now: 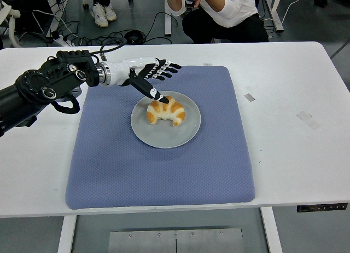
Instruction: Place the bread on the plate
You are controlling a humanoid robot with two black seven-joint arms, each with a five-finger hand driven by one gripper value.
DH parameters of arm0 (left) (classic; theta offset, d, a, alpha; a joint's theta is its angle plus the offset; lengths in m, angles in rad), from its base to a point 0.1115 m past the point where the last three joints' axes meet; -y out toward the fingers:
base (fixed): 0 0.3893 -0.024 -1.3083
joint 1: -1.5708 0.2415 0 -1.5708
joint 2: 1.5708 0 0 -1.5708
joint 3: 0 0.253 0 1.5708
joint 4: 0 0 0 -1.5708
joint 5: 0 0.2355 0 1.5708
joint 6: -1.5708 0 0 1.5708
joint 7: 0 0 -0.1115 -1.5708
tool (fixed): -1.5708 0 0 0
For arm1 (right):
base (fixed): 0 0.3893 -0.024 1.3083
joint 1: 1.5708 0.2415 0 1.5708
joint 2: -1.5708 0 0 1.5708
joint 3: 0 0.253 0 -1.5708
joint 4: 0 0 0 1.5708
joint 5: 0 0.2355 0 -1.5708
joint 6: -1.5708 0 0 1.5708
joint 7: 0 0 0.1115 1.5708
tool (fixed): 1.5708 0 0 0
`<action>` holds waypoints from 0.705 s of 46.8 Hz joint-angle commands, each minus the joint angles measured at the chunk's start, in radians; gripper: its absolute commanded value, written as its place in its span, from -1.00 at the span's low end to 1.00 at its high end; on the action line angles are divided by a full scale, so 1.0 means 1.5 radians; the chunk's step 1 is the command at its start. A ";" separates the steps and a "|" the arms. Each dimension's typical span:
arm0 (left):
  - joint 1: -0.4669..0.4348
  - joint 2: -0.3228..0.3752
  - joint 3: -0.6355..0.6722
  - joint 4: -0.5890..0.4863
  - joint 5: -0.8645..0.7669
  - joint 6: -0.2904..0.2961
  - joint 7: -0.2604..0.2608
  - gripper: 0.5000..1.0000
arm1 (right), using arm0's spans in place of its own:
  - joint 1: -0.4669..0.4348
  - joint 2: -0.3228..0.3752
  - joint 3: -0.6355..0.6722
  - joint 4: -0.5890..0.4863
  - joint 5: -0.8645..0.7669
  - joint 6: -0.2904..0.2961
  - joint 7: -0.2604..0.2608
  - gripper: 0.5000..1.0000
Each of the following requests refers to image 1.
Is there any black coiled floor cable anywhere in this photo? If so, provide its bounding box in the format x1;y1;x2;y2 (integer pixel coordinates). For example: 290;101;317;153
68;11;179;46

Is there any person standing in white shoes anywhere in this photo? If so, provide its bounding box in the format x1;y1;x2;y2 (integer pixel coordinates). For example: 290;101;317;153
89;0;118;28

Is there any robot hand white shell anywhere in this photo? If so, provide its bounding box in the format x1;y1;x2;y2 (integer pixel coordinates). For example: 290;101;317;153
108;56;183;105

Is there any white chair frame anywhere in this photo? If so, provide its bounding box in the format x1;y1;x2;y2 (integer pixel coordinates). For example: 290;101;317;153
0;1;21;48

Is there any white table leg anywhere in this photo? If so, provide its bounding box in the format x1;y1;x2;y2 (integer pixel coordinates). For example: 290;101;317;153
260;207;284;253
57;216;78;253

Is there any blue quilted mat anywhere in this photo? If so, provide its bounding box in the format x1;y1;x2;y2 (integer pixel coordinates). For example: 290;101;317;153
65;66;256;211

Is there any white background table foot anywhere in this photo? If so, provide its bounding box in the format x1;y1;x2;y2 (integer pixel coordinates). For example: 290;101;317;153
164;0;173;37
264;0;285;33

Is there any large grey tape piece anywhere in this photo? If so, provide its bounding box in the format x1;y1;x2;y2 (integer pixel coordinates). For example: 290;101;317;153
295;111;321;131

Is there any grey round plate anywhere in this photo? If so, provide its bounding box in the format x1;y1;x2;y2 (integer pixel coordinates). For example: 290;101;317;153
130;90;202;150

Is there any table height control panel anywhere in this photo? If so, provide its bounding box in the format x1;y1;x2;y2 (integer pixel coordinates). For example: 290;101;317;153
297;203;348;213

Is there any croissant bread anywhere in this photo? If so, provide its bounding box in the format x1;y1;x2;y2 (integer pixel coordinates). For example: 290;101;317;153
146;95;186;127

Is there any person crouching with camera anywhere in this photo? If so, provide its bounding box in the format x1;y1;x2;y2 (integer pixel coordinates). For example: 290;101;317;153
167;0;270;44

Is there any white floor cable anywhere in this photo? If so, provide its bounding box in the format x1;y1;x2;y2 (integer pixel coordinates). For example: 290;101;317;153
278;0;313;24

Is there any grey metal plate with screws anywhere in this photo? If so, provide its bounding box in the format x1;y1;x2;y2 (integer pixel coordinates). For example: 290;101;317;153
108;228;244;253

